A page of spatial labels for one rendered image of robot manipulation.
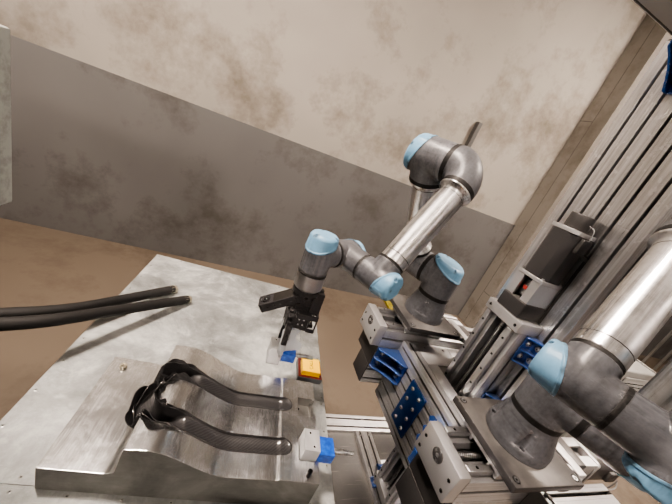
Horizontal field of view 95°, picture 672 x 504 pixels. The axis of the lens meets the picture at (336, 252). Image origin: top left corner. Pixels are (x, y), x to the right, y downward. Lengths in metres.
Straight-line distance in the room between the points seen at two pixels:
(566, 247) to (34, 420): 1.28
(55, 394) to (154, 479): 0.33
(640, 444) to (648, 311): 0.19
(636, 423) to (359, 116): 2.63
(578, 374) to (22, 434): 0.99
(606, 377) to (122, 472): 0.80
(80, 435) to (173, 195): 2.32
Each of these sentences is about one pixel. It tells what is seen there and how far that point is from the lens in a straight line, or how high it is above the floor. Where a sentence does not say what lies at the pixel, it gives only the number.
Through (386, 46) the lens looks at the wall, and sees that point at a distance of 2.95.
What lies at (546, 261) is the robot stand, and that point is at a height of 1.43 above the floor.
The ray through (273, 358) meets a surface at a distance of 0.92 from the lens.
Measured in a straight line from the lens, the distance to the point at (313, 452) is 0.79.
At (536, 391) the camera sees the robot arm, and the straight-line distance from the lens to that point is 0.87.
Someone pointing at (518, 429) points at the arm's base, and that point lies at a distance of 0.90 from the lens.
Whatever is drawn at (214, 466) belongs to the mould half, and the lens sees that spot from 0.76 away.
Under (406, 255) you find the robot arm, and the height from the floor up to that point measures 1.33.
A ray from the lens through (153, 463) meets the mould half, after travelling 0.74.
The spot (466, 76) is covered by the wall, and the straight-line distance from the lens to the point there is 3.27.
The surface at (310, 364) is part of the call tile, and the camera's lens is 1.07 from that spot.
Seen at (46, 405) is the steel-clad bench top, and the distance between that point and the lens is 0.96.
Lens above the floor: 1.54
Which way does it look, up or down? 21 degrees down
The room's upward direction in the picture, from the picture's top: 23 degrees clockwise
